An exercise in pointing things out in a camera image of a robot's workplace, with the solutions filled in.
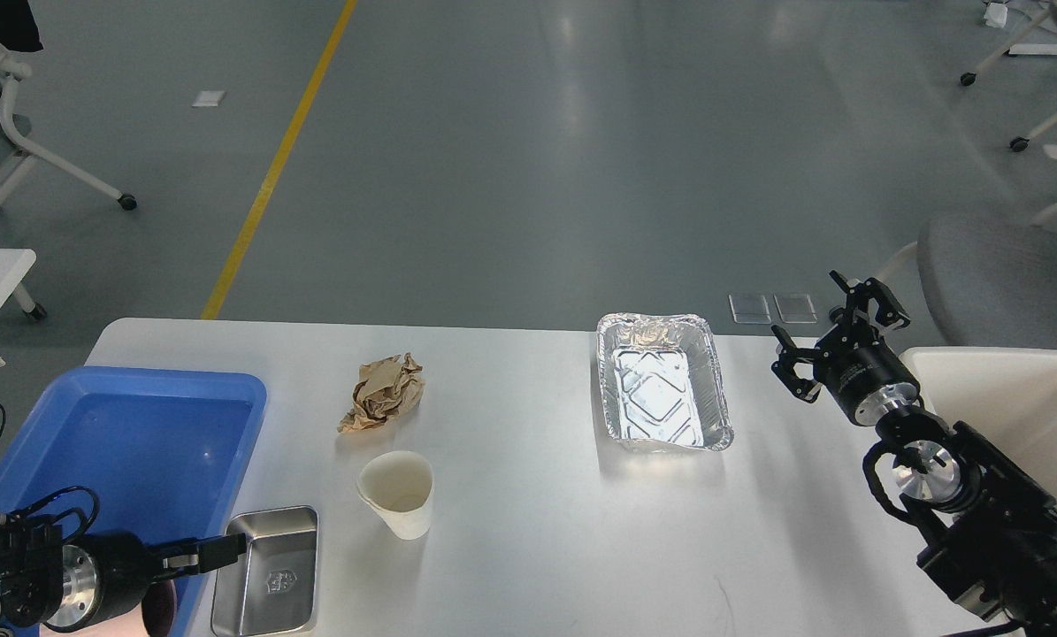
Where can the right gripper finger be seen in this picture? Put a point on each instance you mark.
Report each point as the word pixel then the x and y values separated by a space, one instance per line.
pixel 821 358
pixel 870 309

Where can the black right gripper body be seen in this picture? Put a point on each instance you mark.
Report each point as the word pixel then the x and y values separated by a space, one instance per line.
pixel 868 382

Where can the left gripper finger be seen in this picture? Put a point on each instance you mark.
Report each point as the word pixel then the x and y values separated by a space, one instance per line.
pixel 169 573
pixel 216 552

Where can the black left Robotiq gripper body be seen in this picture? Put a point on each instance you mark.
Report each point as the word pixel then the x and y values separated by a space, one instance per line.
pixel 103 575

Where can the pink HOME mug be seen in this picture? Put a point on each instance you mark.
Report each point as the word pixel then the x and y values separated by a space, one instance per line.
pixel 154 616

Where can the small stainless steel tray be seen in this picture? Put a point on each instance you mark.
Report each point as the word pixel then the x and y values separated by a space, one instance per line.
pixel 270 591

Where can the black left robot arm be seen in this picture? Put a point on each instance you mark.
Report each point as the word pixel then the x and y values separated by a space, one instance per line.
pixel 56 573

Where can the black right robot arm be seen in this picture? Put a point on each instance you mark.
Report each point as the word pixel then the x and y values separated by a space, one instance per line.
pixel 921 463

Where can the blue plastic tray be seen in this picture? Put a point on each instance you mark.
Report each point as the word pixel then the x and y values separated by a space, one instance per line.
pixel 164 450

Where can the aluminium foil tray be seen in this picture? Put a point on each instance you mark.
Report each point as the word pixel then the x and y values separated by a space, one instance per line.
pixel 661 383

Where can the grey office chair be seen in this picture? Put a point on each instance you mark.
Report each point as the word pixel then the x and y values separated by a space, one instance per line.
pixel 987 282

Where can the white bin at right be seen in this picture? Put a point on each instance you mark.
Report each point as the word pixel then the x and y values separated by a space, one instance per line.
pixel 1023 398

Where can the white paper cup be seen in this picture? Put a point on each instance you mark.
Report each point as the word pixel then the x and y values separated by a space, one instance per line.
pixel 399 487

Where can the crumpled brown paper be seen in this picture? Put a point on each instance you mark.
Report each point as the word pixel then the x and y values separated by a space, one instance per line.
pixel 386 390

